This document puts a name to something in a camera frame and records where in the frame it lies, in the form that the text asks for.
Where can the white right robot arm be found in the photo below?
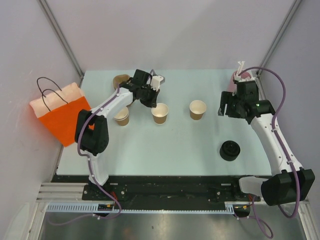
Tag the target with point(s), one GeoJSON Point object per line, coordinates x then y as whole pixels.
{"type": "Point", "coordinates": [290, 181]}

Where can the brown pulp cup carrier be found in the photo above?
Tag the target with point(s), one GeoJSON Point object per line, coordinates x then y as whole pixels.
{"type": "Point", "coordinates": [121, 81]}

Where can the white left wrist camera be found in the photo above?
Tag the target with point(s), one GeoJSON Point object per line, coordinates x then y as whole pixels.
{"type": "Point", "coordinates": [156, 82]}

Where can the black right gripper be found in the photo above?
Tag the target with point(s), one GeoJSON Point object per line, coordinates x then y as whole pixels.
{"type": "Point", "coordinates": [226, 98]}

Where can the white cable duct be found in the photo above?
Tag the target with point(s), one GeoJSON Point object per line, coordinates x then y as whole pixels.
{"type": "Point", "coordinates": [104, 208]}

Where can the pink cylindrical holder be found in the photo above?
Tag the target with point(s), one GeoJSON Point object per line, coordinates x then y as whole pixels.
{"type": "Point", "coordinates": [233, 87]}

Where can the brown paper cup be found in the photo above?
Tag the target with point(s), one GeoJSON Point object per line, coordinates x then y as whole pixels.
{"type": "Point", "coordinates": [160, 113]}
{"type": "Point", "coordinates": [197, 108]}

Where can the orange paper bag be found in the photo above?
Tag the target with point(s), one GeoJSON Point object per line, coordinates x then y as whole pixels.
{"type": "Point", "coordinates": [58, 110]}

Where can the white stirrer stick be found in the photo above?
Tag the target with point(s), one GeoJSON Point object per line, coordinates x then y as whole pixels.
{"type": "Point", "coordinates": [240, 68]}

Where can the stack of brown paper cups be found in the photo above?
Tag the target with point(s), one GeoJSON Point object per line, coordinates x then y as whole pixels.
{"type": "Point", "coordinates": [122, 118]}

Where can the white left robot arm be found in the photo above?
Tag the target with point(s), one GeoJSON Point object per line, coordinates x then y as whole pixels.
{"type": "Point", "coordinates": [92, 133]}

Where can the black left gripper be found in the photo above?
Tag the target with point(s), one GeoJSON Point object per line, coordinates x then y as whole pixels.
{"type": "Point", "coordinates": [152, 102]}

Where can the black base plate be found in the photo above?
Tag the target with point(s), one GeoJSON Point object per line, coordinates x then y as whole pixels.
{"type": "Point", "coordinates": [125, 188]}

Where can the stack of black lids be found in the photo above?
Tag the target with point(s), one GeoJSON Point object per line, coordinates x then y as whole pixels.
{"type": "Point", "coordinates": [229, 150]}

